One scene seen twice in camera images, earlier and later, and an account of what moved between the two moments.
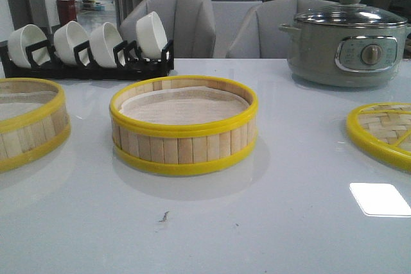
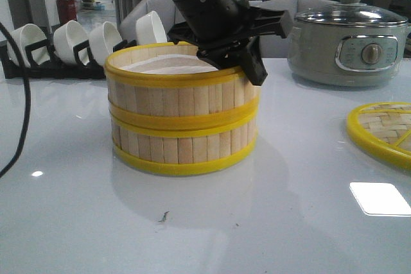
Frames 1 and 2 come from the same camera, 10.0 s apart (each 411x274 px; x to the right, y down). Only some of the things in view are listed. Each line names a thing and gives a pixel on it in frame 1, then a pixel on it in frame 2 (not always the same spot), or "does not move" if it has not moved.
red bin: [67, 11] does not move
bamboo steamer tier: [28, 141] to [167, 88]
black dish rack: [128, 63] does not move
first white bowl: [25, 36] does not move
